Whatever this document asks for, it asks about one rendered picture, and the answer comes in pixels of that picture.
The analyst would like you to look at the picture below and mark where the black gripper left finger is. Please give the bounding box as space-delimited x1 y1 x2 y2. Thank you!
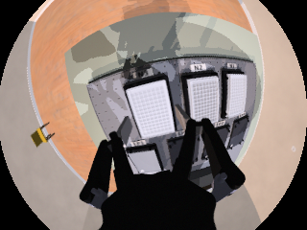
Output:
80 116 141 212

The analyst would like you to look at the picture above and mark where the grey button panel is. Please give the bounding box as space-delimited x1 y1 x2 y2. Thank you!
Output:
189 168 214 187

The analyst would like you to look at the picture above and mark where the dark grey perforated base plate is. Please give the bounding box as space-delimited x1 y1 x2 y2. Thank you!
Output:
86 57 256 171

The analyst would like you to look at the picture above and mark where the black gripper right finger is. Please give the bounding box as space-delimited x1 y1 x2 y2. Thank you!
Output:
159 104 246 211

